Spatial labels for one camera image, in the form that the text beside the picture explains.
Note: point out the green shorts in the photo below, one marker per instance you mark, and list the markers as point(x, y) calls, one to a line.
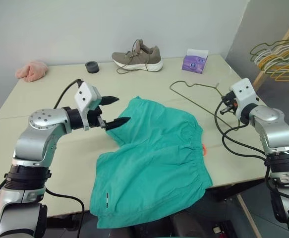
point(154, 153)

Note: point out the small black round dish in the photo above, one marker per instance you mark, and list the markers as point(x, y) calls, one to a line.
point(92, 67)

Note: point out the pink fluffy towel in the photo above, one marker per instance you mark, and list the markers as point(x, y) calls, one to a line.
point(31, 72)

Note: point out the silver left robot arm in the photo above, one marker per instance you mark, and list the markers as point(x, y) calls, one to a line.
point(42, 138)

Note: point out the black box white label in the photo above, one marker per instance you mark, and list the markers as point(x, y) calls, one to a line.
point(221, 226)

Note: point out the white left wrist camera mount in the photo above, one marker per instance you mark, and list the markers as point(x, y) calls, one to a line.
point(86, 93)

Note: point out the taupe sneaker white sole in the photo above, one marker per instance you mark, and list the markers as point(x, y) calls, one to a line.
point(144, 58)

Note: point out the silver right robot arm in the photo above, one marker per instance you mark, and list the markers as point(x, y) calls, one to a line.
point(273, 129)

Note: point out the wooden table leg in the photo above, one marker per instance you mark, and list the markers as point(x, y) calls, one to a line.
point(248, 215)

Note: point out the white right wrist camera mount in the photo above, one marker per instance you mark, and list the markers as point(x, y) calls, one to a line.
point(244, 93)

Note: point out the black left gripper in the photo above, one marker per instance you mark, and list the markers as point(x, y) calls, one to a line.
point(96, 116)

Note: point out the purple tissue pack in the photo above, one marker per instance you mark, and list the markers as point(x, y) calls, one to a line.
point(193, 63)

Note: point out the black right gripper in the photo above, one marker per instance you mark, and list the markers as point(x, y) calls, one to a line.
point(231, 102)

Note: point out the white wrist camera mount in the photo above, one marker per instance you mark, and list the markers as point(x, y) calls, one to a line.
point(86, 93)
point(244, 93)

